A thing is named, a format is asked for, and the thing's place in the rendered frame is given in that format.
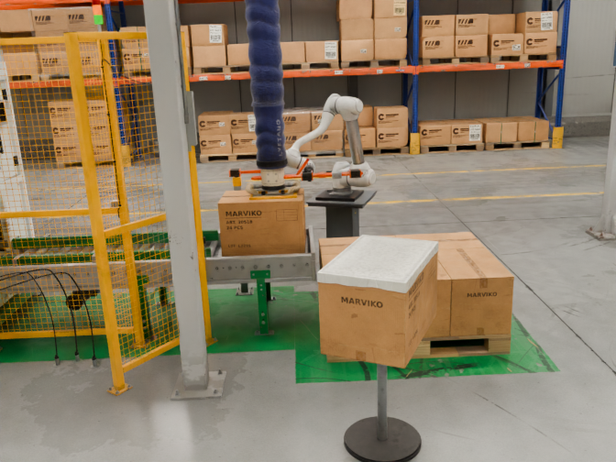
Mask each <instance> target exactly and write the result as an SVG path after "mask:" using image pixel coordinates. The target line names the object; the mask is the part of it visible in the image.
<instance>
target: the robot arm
mask: <svg viewBox="0 0 616 462"><path fill-rule="evenodd" d="M362 110H363V104H362V102H361V101H360V100H359V99H357V98H356V97H350V96H343V97H341V96H340V95H339V94H337V93H333V94H331V95H330V97H329V98H328V99H327V101H326V103H325V105H324V111H323V113H322V119H321V124H320V126H319V127H318V128H316V129H315V130H314V131H312V132H310V133H309V134H307V135H305V136H303V137H301V138H299V139H298V140H297V141H296V142H295V143H294V144H293V145H292V147H291V148H289V149H288V150H286V153H287V157H286V158H287V160H288V164H287V166H289V167H292V168H294V169H297V170H299V169H300V168H301V166H302V165H303V164H304V162H305V161H306V159H305V158H302V157H300V154H301V153H300V151H299V149H300V147H301V146H302V145H303V144H305V143H307V142H309V141H311V140H313V139H315V138H317V137H319V136H321V135H322V134H323V133H324V132H325V131H326V130H327V128H328V127H329V125H330V123H331V122H332V120H333V119H334V117H335V115H338V114H340V115H341V116H342V117H343V119H344V120H345V122H346V132H347V137H348V142H349V147H350V153H351V158H352V164H351V165H350V164H349V163H348V162H347V161H338V162H337V163H336V164H335V165H334V167H333V171H341V172H344V171H349V170H350V169H361V170H368V174H364V175H361V178H349V176H342V179H332V180H333V189H328V190H327V192H328V193H330V195H351V193H352V192H353V191H354V190H351V186H355V187H368V186H370V185H371V184H373V183H374V182H375V180H376V174H375V172H374V170H372V169H371V168H370V166H369V164H368V163H367V162H366V161H364V155H363V149H362V144H361V138H360V133H359V127H358V117H359V114H360V113H361V112H362ZM314 169H315V166H314V163H313V162H312V161H311V160H309V161H308V163H307V164H306V166H305V167H304V168H303V170H302V171H307V173H312V172H311V171H313V173H314Z"/></svg>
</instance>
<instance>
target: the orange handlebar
mask: <svg viewBox="0 0 616 462"><path fill-rule="evenodd" d="M244 173H261V172H260V170H241V171H240V174H244ZM288 175H291V176H287V175H284V177H283V179H297V178H301V177H302V175H301V174H299V175H295V174H288ZM313 177H314V178H316V177H319V178H325V177H332V172H319V173H313ZM251 180H252V181H258V180H262V178H261V176H253V177H251Z"/></svg>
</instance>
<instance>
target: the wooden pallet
mask: <svg viewBox="0 0 616 462"><path fill-rule="evenodd" d="M511 337H512V335H511V334H507V335H468V336H448V337H428V338H423V339H422V341H421V342H420V344H419V346H418V347H417V348H416V350H415V352H414V353H413V355H412V358H448V357H467V356H487V355H508V354H510V352H511ZM481 338H484V346H451V347H431V348H430V341H441V340H461V339H481ZM326 357H327V363H329V362H348V361H359V360H355V359H349V358H344V357H334V356H329V355H326Z"/></svg>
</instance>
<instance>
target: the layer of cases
mask: <svg viewBox="0 0 616 462"><path fill-rule="evenodd" d="M359 237H360V236H356V237H335V238H319V264H320V270H321V269H322V268H323V267H324V266H326V265H327V264H328V263H329V262H330V261H332V260H333V259H334V258H335V257H337V256H338V255H339V254H340V253H341V252H342V251H344V250H345V249H346V248H347V247H349V246H350V245H351V244H352V243H353V242H355V241H356V240H357V239H358V238H359ZM378 237H397V238H408V239H418V240H428V241H438V260H437V299H436V316H435V318H434V320H433V321H432V323H431V325H430V326H429V328H428V330H427V331H426V333H425V335H424V337H423V338H428V337H448V336H487V335H507V334H510V333H511V328H512V299H513V284H514V276H513V275H512V274H511V273H510V272H509V271H508V270H507V269H506V268H505V267H504V266H503V265H502V264H501V263H500V262H499V261H498V260H497V259H496V258H495V257H494V256H493V255H492V254H491V253H490V252H489V251H488V250H487V249H486V248H485V247H484V246H483V245H482V244H481V243H480V242H479V241H478V240H477V239H476V238H475V237H474V236H473V235H472V233H471V232H461V233H440V234H419V235H397V236H378Z"/></svg>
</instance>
